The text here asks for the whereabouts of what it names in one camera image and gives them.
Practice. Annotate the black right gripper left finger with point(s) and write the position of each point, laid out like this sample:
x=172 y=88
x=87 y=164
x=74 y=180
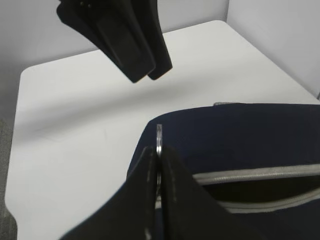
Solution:
x=130 y=213

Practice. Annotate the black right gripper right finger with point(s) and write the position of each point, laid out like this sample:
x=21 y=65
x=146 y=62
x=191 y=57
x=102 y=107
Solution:
x=189 y=212

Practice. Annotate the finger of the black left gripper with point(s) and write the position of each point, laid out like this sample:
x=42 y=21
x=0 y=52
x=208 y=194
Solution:
x=147 y=15
x=111 y=25

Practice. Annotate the navy blue lunch bag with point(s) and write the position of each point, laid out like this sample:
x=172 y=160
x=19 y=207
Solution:
x=259 y=161

